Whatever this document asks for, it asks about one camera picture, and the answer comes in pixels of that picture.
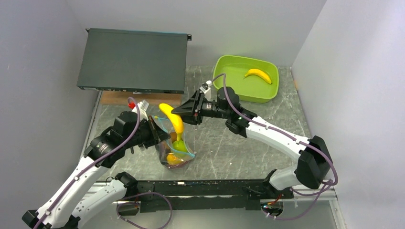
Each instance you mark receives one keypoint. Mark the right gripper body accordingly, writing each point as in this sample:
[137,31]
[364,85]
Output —
[207,109]

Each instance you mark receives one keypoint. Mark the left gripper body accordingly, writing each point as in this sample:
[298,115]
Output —
[145,135]

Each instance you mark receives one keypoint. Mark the yellow banana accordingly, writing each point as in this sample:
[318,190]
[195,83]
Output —
[261,74]
[175,119]

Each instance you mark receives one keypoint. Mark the green lime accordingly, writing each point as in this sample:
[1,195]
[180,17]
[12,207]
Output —
[180,146]

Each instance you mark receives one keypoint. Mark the clear zip top bag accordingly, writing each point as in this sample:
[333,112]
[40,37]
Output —
[162,148]

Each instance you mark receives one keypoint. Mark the orange yellow mango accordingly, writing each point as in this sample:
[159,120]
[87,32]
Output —
[175,157]

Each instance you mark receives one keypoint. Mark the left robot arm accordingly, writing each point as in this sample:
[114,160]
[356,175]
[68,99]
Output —
[67,208]

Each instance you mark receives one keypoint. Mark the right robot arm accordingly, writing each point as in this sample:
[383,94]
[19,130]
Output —
[312,160]

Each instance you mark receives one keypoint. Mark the wooden block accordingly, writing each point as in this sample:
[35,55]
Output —
[120,98]

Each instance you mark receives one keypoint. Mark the green plastic bin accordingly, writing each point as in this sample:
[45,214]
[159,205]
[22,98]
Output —
[252,88]

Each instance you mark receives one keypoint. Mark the yellow banana behind mango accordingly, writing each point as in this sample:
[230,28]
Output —
[261,74]

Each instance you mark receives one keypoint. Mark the dark grey rack box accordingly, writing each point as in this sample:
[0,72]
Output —
[134,61]

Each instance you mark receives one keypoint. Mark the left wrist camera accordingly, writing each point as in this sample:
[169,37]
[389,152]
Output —
[143,106]

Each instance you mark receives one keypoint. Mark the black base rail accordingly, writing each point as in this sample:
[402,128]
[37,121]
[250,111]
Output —
[248,194]

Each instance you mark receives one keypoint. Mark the aluminium frame rail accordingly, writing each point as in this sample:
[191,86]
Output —
[126,208]

